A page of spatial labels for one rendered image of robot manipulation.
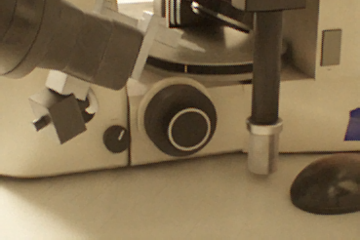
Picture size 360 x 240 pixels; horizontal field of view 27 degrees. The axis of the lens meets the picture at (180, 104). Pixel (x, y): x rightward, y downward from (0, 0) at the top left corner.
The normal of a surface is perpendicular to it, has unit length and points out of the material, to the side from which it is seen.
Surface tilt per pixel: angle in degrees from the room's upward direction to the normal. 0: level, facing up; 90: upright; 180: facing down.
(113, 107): 90
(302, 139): 90
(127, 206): 0
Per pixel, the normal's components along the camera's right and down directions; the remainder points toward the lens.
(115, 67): 0.60, 0.26
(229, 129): 0.32, 0.30
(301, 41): -0.95, 0.11
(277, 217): 0.00, -0.95
